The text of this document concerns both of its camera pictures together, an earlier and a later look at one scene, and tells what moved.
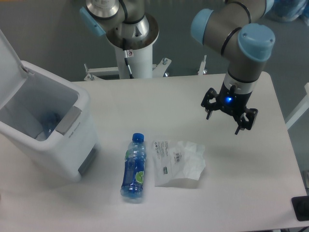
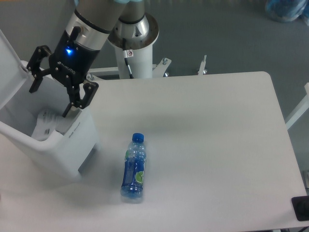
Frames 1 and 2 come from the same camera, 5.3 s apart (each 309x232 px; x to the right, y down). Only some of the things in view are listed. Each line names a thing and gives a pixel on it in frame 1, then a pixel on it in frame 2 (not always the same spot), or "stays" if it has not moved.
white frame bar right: x=301 y=109 stays
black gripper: x=232 y=102 to x=71 y=64
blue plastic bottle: x=132 y=185 stays
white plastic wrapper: x=174 y=160 to x=47 y=122
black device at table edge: x=301 y=205 stays
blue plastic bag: x=289 y=10 stays
